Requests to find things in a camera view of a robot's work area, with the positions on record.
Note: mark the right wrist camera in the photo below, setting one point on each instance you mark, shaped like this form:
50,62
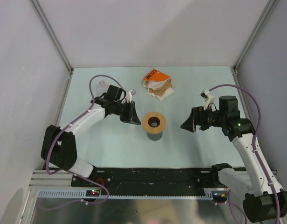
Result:
209,99

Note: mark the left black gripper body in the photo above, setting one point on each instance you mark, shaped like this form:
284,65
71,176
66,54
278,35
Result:
122,110

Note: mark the right aluminium frame post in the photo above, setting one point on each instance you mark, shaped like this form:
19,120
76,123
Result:
269,7

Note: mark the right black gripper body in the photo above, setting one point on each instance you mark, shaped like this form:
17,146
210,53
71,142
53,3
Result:
208,118

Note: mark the glass carafe with coffee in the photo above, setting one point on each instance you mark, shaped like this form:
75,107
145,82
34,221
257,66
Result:
155,137

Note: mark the stack of paper filters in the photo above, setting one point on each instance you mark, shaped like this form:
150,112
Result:
160,90

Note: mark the left aluminium frame post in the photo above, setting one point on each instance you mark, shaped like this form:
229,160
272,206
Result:
51,34

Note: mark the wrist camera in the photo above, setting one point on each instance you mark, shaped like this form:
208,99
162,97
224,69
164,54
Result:
129,95
209,99

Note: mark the orange coffee filter package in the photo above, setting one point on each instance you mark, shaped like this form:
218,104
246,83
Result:
156,76

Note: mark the aluminium frame post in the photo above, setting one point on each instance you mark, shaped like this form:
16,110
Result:
51,34
269,7

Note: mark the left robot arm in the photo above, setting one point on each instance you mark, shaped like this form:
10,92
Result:
59,144

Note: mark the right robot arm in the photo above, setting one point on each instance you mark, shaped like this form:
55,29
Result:
263,197

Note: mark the pink glass dripper cone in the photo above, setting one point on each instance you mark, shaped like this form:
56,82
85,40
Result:
102,88

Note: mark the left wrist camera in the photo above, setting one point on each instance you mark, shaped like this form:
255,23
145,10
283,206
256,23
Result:
129,95

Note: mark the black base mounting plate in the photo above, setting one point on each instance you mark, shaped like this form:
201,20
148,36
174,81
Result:
154,181

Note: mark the aluminium extrusion rail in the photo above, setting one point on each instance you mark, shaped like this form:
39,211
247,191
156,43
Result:
40,178

